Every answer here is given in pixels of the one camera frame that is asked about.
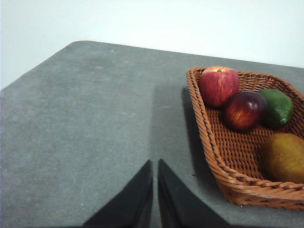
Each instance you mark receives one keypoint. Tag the dark red plum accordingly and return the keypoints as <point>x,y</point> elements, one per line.
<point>244,111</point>

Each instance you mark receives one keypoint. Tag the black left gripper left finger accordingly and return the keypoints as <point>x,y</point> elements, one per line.
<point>133,204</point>

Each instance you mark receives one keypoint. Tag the brown wicker basket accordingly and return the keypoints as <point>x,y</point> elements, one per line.
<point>228,152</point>

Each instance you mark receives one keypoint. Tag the green lime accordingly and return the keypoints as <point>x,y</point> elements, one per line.
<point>278,107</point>

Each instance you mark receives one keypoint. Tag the red apple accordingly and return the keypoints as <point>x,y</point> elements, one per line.
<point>218,85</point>

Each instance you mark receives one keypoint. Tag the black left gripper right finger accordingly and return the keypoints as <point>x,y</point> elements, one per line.
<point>180,206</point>

